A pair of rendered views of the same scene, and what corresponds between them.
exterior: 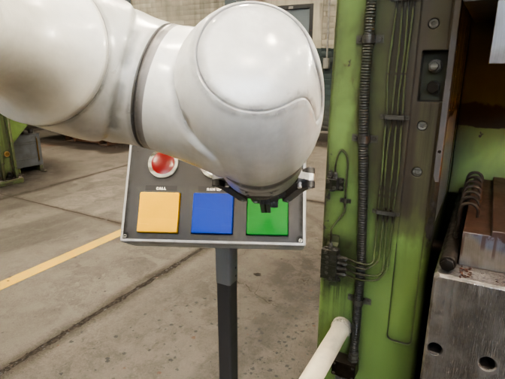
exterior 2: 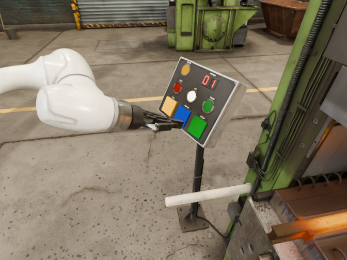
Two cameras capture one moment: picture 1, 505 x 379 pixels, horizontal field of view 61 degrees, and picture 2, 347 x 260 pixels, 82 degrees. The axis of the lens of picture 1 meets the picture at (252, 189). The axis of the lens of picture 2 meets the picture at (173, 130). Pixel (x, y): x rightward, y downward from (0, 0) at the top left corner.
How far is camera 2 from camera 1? 57 cm
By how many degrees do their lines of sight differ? 49
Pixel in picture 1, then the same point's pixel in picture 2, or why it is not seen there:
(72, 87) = not seen: hidden behind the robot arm
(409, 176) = (298, 145)
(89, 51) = (42, 83)
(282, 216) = (200, 130)
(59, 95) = not seen: hidden behind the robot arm
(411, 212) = (291, 163)
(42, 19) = (28, 77)
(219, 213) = (183, 117)
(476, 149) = not seen: outside the picture
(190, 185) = (180, 100)
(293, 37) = (43, 104)
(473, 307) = (253, 223)
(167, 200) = (172, 103)
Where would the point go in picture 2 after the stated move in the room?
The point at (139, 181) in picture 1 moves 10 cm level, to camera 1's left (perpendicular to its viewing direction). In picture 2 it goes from (169, 91) to (157, 84)
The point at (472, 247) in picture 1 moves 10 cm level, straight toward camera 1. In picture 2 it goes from (276, 200) to (245, 206)
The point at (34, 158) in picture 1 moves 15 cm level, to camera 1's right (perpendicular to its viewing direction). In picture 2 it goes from (241, 41) to (247, 42)
